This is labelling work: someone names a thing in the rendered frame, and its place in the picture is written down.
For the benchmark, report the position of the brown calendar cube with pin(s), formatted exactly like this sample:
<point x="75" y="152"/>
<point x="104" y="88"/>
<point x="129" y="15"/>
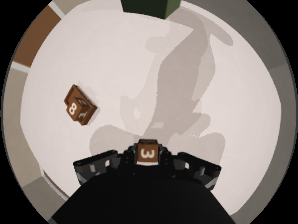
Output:
<point x="77" y="109"/>
<point x="148" y="150"/>

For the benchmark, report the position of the brown wooden tray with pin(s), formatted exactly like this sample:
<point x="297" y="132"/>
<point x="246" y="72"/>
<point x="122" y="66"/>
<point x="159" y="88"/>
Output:
<point x="75" y="91"/>

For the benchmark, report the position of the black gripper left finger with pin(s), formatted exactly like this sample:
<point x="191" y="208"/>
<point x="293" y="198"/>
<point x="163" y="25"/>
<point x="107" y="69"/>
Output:
<point x="95" y="165"/>

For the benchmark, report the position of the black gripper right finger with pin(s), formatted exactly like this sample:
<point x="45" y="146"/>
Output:
<point x="200" y="169"/>

